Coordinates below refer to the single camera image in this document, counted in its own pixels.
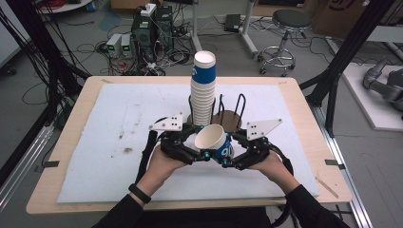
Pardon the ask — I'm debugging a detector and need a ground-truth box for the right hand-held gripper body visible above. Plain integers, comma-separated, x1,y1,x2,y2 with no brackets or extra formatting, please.
232,118,283,171

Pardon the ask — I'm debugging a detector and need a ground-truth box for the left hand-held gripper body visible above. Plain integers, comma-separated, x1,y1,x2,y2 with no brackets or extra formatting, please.
148,112,203,165

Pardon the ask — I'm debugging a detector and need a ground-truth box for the blue white paper cup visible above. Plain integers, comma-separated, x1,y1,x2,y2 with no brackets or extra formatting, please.
194,123,236,161

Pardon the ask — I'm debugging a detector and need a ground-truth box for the black wire cup holder rack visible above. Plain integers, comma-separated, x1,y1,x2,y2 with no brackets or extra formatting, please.
187,93,247,132

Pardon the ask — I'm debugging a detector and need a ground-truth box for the stack of paper cups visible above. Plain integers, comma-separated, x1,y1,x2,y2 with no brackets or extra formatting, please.
189,50,218,127

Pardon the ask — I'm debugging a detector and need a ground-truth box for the person's right hand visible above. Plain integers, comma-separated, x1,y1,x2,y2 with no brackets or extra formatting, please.
251,151,300,195

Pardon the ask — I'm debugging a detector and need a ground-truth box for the person's left hand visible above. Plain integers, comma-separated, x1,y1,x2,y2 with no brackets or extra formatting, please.
136,145,188,196

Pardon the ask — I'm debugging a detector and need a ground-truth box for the black wristband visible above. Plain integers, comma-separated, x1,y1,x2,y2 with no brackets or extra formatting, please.
127,182,152,204

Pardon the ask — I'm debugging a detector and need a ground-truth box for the person's lap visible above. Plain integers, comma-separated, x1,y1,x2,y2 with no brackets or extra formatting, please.
132,207,288,228

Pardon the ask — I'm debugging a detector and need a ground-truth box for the white foam mat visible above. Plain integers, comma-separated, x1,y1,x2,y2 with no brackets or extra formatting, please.
56,83,320,203

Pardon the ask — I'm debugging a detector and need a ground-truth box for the thin wooden stick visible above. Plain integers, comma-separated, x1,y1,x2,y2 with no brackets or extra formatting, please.
315,176,340,200

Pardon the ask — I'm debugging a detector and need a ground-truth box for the black tape strip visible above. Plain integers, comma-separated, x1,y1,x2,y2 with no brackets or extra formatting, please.
33,160,61,174
324,159,346,171

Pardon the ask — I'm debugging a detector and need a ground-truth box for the black computer tower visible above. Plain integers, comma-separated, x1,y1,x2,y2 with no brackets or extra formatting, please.
155,6,174,52
131,15,157,62

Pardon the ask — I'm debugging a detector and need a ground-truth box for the wooden table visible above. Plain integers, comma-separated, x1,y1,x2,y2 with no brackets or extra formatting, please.
26,75,354,215

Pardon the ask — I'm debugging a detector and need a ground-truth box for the grey bench power supply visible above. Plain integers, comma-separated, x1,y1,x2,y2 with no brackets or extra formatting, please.
120,32,133,59
106,32,124,59

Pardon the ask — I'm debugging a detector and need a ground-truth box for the flat black box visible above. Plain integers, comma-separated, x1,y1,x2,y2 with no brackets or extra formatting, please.
223,13,242,33

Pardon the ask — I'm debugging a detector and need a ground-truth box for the white platform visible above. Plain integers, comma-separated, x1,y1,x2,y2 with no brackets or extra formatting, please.
326,25,403,132

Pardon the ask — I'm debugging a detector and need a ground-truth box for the white power strip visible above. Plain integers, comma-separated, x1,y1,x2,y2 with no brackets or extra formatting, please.
140,3,158,17

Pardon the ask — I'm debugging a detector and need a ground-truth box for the black round stool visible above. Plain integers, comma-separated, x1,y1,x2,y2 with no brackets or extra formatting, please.
257,9,313,78

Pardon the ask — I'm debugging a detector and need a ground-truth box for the large cardboard box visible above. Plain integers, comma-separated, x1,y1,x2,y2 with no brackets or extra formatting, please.
312,0,383,40

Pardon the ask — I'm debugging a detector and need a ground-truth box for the round white table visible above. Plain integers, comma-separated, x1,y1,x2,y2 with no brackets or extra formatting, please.
41,0,93,14

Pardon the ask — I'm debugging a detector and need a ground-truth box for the grey board panel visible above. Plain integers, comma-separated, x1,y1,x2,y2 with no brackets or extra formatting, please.
0,0,31,70

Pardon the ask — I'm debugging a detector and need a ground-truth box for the aluminium floor rail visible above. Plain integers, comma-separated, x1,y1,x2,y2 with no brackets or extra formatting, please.
0,123,55,212
309,104,375,228

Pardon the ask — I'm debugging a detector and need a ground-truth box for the white desk frame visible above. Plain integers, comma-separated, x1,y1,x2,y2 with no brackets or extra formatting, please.
189,0,259,59

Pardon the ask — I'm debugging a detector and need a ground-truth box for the tangle of floor cables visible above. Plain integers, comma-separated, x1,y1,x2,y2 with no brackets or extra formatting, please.
22,12,194,107

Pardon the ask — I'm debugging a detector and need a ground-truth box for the black metal frame post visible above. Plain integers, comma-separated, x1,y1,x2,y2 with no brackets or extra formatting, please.
298,0,398,138

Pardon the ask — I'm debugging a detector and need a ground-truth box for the black hanging cable bundle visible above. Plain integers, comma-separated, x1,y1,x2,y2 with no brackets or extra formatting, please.
0,0,93,129

